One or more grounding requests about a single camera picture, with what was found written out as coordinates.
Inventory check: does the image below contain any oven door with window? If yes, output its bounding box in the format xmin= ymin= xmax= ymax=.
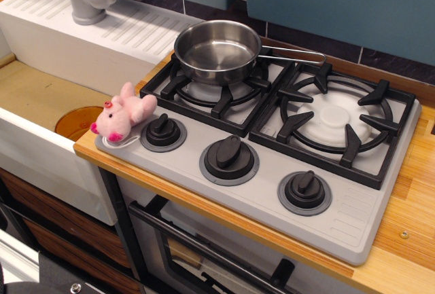
xmin=138 ymin=219 xmax=297 ymax=293

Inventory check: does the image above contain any black middle stove knob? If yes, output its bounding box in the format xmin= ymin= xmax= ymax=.
xmin=199 ymin=135 xmax=260 ymax=187

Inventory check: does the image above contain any black burner grate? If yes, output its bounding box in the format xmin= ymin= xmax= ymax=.
xmin=139 ymin=54 xmax=296 ymax=137
xmin=249 ymin=64 xmax=421 ymax=190

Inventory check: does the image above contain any black oven door handle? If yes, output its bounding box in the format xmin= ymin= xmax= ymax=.
xmin=128 ymin=196 xmax=294 ymax=293

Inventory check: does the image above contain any grey toy stove top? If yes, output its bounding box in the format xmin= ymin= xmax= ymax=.
xmin=94 ymin=56 xmax=423 ymax=267

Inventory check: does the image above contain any black left burner grate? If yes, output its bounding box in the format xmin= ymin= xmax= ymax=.
xmin=139 ymin=54 xmax=296 ymax=137

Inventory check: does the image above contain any stainless steel pan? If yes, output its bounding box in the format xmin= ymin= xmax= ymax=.
xmin=174 ymin=20 xmax=326 ymax=86

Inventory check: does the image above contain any black right stove knob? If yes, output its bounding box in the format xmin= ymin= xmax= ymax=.
xmin=277 ymin=170 xmax=332 ymax=217

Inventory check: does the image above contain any black right burner grate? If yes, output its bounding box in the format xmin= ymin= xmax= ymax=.
xmin=249 ymin=64 xmax=421 ymax=190

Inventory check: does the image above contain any black stove knob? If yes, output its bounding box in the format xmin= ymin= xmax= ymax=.
xmin=199 ymin=135 xmax=260 ymax=187
xmin=277 ymin=170 xmax=332 ymax=217
xmin=140 ymin=113 xmax=187 ymax=153

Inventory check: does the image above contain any white right burner cap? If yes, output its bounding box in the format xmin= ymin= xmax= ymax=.
xmin=297 ymin=90 xmax=374 ymax=147

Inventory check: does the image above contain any black left stove knob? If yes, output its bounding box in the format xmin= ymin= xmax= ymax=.
xmin=140 ymin=113 xmax=187 ymax=153

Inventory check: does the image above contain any white toy sink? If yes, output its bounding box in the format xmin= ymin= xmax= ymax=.
xmin=1 ymin=0 xmax=196 ymax=225

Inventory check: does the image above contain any pink stuffed pig toy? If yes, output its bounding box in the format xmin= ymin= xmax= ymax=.
xmin=90 ymin=82 xmax=157 ymax=143

